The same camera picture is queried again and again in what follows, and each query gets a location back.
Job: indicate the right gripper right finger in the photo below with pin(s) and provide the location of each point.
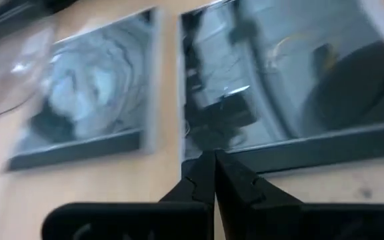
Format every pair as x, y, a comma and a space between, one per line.
278, 223

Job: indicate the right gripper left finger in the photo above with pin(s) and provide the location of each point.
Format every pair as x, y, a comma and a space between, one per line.
145, 223

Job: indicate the clear plastic bin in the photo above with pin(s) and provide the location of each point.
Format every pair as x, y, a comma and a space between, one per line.
8, 73

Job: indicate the black clear jewel case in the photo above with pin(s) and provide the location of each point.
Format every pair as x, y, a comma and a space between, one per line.
278, 83
95, 100

